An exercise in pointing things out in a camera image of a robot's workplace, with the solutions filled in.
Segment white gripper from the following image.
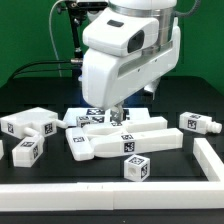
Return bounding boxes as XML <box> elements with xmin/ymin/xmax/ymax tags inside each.
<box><xmin>82</xmin><ymin>26</ymin><xmax>180</xmax><ymax>122</ymax></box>

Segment white chair seat part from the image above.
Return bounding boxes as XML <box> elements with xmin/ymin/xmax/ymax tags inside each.
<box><xmin>0</xmin><ymin>107</ymin><xmax>68</xmax><ymax>139</ymax></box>

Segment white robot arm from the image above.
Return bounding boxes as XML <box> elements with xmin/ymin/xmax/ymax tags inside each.
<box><xmin>82</xmin><ymin>0</ymin><xmax>180</xmax><ymax>122</ymax></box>

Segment white long chair side rear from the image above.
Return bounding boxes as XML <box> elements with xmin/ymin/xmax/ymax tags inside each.
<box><xmin>83</xmin><ymin>116</ymin><xmax>168</xmax><ymax>135</ymax></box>

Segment white long chair side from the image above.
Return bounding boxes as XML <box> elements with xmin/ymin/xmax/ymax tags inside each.
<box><xmin>83</xmin><ymin>116</ymin><xmax>168</xmax><ymax>135</ymax></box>
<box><xmin>66</xmin><ymin>128</ymin><xmax>183</xmax><ymax>161</ymax></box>

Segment white chair back panel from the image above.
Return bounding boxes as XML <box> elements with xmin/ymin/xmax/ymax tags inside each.
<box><xmin>63</xmin><ymin>108</ymin><xmax>150</xmax><ymax>127</ymax></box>

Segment white long chair side front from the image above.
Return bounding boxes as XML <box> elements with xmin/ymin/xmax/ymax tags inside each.
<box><xmin>66</xmin><ymin>128</ymin><xmax>183</xmax><ymax>161</ymax></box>

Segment small white tagged cube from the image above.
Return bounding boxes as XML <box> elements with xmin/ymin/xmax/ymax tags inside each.
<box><xmin>124</xmin><ymin>155</ymin><xmax>150</xmax><ymax>182</ymax></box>

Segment white part at left edge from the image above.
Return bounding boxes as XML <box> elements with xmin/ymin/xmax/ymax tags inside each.
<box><xmin>0</xmin><ymin>140</ymin><xmax>4</xmax><ymax>160</ymax></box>

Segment black cables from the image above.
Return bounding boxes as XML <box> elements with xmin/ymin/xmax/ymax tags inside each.
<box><xmin>7</xmin><ymin>59</ymin><xmax>84</xmax><ymax>83</ymax></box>

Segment grey cable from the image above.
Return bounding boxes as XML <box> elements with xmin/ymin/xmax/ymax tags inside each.
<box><xmin>48</xmin><ymin>0</ymin><xmax>68</xmax><ymax>78</ymax></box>

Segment black camera stand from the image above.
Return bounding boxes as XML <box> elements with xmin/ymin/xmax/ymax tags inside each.
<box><xmin>56</xmin><ymin>0</ymin><xmax>108</xmax><ymax>58</ymax></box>

